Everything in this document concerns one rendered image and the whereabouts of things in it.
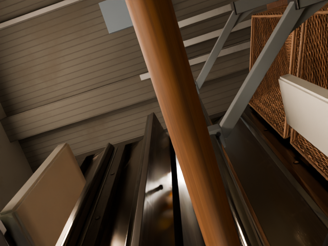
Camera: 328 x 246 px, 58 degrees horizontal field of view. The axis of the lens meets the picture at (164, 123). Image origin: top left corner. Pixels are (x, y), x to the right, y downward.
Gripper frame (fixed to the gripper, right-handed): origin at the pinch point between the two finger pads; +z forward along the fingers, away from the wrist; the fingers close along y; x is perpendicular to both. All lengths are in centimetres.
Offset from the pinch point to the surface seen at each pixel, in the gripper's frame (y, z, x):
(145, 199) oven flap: -20, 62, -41
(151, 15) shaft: 0.6, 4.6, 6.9
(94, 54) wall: -87, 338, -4
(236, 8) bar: 25, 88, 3
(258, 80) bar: 15.4, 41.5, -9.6
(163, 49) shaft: 0.7, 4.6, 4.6
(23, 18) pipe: -148, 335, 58
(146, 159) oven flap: -21, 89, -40
